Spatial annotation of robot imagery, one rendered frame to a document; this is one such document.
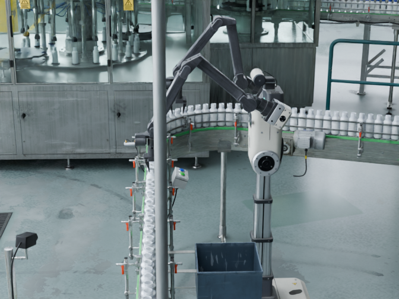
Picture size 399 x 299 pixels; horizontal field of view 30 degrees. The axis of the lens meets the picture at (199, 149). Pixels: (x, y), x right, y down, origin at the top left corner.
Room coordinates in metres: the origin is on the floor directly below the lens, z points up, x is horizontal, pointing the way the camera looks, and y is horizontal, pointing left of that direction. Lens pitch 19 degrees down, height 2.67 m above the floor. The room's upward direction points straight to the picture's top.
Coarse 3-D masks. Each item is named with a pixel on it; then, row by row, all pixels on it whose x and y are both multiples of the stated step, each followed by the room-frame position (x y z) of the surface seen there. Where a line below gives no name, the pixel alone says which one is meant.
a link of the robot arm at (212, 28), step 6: (210, 24) 4.27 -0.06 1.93; (216, 24) 4.24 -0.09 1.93; (204, 30) 4.30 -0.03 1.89; (210, 30) 4.27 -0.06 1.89; (216, 30) 4.24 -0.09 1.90; (204, 36) 4.27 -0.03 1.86; (210, 36) 4.27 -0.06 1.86; (198, 42) 4.27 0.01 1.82; (204, 42) 4.27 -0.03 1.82; (192, 48) 4.26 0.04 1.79; (198, 48) 4.26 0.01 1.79; (186, 54) 4.27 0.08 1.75; (192, 54) 4.26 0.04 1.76; (180, 60) 4.29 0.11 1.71; (180, 66) 4.25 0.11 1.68; (174, 72) 4.24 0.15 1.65
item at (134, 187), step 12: (168, 132) 4.78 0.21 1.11; (168, 156) 4.77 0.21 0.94; (144, 180) 3.88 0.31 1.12; (168, 180) 4.34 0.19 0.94; (132, 192) 3.87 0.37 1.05; (144, 192) 3.87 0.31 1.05; (168, 216) 3.89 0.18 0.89; (132, 252) 3.42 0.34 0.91; (120, 264) 2.97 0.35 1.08; (132, 264) 2.97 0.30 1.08; (168, 264) 2.97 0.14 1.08; (180, 264) 2.98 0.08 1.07
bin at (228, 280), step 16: (208, 256) 3.44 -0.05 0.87; (224, 256) 3.44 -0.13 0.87; (240, 256) 3.44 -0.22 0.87; (256, 256) 3.34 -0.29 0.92; (192, 272) 3.17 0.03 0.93; (208, 272) 3.13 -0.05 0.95; (224, 272) 3.13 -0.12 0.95; (240, 272) 3.14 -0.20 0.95; (256, 272) 3.14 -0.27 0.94; (208, 288) 3.13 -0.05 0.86; (224, 288) 3.14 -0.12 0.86; (240, 288) 3.14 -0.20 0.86; (256, 288) 3.14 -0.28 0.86
